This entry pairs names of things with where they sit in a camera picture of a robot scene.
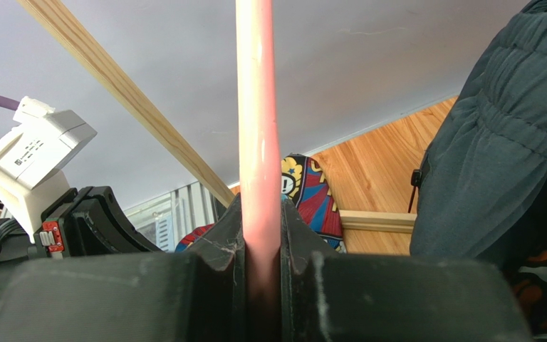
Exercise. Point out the colourful comic print shorts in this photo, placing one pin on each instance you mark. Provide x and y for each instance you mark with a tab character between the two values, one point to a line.
304	183

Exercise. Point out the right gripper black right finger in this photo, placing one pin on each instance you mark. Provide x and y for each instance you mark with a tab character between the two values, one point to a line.
330	296

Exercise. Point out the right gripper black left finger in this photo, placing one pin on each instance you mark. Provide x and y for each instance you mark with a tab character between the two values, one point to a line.
194	295

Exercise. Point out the pink clothes hanger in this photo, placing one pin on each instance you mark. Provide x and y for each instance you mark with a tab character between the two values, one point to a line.
259	165

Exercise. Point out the wooden clothes rack frame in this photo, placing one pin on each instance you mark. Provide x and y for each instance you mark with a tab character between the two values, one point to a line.
55	17

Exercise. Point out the dark grey shorts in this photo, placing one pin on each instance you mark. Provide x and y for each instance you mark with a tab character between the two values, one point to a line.
483	188

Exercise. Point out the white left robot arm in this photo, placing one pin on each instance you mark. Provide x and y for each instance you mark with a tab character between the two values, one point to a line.
15	247

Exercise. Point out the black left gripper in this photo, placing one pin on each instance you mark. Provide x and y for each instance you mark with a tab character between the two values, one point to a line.
87	222

